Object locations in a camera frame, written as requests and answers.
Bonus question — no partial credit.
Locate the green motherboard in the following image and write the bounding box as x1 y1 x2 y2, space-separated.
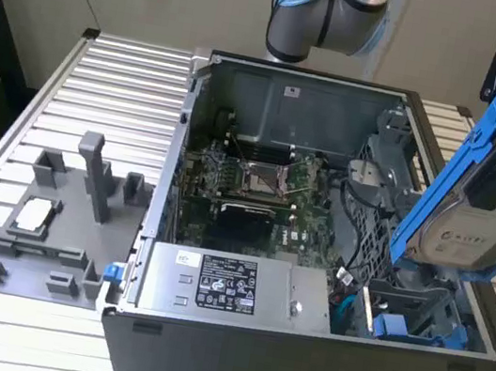
169 130 358 274

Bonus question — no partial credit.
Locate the thick black internal wire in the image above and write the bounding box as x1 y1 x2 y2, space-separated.
325 175 375 272

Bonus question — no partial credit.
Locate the black open PC case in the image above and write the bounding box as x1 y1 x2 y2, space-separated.
90 38 496 371

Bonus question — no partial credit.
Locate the silver power supply unit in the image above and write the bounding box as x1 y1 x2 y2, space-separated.
133 238 342 342

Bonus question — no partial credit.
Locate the CPU socket with metal frame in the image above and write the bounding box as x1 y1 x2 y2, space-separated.
235 155 298 202

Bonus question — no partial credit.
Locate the gray metal disk bay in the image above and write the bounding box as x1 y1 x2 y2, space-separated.
320 102 496 359

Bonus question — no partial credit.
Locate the black graphics card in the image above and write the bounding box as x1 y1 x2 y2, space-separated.
211 197 279 248

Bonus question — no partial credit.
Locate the CPU chip with silver lid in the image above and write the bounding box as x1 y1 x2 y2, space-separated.
13 194 58 236

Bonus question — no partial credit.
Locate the hard disk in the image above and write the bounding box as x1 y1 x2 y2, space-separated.
369 309 470 355
384 64 496 291

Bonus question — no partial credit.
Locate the blue case latch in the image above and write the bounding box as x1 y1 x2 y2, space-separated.
100 259 127 293

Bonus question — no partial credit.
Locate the gray parts rack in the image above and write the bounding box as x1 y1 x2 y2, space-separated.
0 115 164 319

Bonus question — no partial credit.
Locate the blue data wire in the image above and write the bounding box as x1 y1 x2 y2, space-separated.
329 289 359 337

